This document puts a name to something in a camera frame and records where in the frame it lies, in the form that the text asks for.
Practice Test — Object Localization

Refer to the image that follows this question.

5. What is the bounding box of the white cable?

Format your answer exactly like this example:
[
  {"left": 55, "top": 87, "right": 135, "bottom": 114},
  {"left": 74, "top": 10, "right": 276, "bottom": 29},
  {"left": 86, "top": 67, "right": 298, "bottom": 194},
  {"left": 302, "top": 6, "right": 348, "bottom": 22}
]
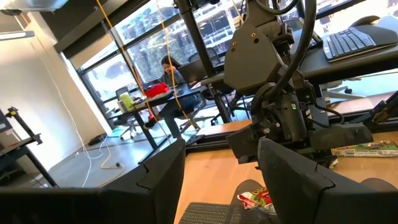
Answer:
[{"left": 40, "top": 62, "right": 105, "bottom": 189}]

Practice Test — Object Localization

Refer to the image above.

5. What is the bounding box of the green white granola bar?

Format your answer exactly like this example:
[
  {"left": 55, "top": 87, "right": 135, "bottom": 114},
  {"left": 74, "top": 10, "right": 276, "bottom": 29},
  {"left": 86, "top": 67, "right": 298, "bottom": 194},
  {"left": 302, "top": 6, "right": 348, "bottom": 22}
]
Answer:
[{"left": 331, "top": 140, "right": 398, "bottom": 158}]

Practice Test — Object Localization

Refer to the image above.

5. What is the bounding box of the red bag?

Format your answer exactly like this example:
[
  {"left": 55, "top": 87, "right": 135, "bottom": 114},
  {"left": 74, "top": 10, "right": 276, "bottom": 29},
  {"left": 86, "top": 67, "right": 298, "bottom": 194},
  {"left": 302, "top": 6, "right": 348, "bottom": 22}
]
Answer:
[{"left": 143, "top": 82, "right": 171, "bottom": 99}]

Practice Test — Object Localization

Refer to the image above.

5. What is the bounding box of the yellow floor cable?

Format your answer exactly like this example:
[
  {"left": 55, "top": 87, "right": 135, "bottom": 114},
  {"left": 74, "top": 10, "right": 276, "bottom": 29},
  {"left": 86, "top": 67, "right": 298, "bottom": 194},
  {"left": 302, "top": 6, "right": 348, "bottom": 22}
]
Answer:
[{"left": 99, "top": 145, "right": 126, "bottom": 180}]

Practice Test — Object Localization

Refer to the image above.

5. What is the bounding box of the black office desk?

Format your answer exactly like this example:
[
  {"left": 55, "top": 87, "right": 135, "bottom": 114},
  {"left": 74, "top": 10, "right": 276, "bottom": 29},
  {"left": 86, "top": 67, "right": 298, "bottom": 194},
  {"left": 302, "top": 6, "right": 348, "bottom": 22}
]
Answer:
[{"left": 107, "top": 83, "right": 208, "bottom": 165}]

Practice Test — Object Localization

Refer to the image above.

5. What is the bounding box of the person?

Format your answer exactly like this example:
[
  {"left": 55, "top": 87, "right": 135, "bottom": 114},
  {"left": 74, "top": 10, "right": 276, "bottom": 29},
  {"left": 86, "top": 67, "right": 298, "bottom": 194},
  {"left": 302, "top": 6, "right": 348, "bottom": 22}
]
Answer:
[{"left": 143, "top": 55, "right": 201, "bottom": 139}]

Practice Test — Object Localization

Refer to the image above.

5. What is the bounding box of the grey office desk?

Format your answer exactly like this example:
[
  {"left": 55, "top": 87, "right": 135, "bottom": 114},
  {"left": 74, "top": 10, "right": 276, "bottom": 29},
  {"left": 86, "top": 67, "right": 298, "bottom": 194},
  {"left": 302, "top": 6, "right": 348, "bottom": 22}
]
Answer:
[{"left": 198, "top": 40, "right": 398, "bottom": 86}]

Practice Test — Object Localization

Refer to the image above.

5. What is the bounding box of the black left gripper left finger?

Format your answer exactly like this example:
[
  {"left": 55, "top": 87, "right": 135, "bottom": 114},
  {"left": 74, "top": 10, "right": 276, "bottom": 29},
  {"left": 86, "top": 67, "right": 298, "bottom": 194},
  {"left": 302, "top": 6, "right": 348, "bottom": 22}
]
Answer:
[{"left": 0, "top": 138, "right": 187, "bottom": 224}]

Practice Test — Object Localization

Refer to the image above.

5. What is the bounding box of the black computer keyboard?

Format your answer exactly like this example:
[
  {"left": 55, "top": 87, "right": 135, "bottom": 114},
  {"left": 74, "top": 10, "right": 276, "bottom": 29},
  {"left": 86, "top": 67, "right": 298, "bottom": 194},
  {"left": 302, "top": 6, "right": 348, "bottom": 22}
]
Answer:
[{"left": 322, "top": 24, "right": 398, "bottom": 63}]

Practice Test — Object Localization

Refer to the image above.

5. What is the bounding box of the dark woven placemat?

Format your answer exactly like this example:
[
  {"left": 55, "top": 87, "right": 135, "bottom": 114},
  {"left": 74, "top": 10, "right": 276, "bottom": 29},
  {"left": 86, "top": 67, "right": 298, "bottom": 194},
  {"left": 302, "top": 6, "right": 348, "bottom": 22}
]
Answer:
[{"left": 178, "top": 202, "right": 246, "bottom": 224}]

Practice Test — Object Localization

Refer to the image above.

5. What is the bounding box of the black tripod stand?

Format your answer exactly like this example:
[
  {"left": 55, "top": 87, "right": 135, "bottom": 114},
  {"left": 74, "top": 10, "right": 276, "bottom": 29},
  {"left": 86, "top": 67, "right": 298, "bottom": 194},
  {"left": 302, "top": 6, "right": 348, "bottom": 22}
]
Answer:
[{"left": 0, "top": 106, "right": 59, "bottom": 188}]

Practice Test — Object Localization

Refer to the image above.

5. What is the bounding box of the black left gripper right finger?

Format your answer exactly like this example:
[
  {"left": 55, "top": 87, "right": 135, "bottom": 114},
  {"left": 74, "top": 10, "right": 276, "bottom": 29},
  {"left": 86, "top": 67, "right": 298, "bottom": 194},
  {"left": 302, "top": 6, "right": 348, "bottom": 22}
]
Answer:
[{"left": 257, "top": 138, "right": 398, "bottom": 224}]

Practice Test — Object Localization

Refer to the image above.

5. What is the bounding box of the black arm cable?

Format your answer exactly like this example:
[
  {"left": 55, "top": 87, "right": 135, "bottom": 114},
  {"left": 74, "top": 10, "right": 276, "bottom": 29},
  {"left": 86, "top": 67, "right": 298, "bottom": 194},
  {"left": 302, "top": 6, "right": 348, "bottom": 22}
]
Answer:
[{"left": 251, "top": 0, "right": 318, "bottom": 116}]

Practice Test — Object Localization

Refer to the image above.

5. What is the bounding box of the wall strip lamp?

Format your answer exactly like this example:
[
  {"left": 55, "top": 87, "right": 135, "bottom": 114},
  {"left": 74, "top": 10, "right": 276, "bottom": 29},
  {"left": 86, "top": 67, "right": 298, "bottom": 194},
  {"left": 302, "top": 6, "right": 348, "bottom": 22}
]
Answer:
[{"left": 0, "top": 30, "right": 35, "bottom": 42}]

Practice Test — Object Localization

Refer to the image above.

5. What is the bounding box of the yellow hanging cord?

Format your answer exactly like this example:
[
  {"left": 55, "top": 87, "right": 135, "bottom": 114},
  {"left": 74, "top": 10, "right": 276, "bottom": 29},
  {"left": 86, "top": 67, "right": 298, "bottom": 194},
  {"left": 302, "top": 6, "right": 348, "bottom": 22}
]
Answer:
[
  {"left": 95, "top": 0, "right": 171, "bottom": 142},
  {"left": 156, "top": 0, "right": 191, "bottom": 123}
]

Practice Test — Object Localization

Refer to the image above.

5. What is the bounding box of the metal chair base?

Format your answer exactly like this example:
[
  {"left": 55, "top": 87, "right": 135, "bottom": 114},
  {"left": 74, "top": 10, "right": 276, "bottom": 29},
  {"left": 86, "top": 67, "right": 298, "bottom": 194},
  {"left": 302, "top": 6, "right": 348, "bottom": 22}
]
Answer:
[{"left": 177, "top": 102, "right": 220, "bottom": 135}]

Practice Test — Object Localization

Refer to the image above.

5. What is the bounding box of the black metal post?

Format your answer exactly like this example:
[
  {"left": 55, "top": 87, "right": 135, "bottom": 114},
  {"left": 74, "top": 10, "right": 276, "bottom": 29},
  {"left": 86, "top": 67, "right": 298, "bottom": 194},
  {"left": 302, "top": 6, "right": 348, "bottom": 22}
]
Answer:
[{"left": 174, "top": 0, "right": 233, "bottom": 124}]

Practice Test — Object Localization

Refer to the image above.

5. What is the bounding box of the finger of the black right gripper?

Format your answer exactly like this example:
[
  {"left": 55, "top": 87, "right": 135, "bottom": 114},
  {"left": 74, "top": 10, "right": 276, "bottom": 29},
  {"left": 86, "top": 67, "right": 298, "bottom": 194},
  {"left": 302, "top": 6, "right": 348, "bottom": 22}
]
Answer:
[{"left": 315, "top": 149, "right": 340, "bottom": 170}]

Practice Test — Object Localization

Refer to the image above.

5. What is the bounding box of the dark laptop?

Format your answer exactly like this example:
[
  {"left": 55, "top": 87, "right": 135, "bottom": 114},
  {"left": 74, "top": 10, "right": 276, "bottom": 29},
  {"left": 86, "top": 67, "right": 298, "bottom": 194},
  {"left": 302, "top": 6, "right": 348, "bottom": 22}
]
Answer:
[{"left": 177, "top": 58, "right": 208, "bottom": 85}]

